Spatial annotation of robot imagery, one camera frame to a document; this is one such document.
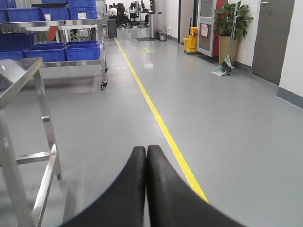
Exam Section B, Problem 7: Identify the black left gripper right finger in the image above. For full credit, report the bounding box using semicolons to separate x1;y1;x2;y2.
147;145;242;227

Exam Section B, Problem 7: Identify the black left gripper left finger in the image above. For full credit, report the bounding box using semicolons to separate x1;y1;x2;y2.
62;146;146;227

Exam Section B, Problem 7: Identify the grey dustpan with broom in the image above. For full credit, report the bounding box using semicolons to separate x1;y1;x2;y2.
212;1;238;76

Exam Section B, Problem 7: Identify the yellow mop bucket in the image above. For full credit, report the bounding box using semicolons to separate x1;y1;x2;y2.
183;27;198;54

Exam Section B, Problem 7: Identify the blue plastic bin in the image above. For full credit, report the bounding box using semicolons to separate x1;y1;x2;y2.
24;45;67;62
65;44;100;61

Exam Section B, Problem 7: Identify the stainless steel table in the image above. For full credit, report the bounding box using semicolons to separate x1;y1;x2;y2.
0;58;62;227

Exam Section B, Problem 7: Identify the stainless steel cart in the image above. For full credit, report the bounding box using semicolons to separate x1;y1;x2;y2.
0;16;108;90

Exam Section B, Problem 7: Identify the green potted plant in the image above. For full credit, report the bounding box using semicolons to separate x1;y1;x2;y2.
214;0;253;66

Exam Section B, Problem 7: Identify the grey door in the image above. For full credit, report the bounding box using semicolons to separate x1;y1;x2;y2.
251;0;294;84

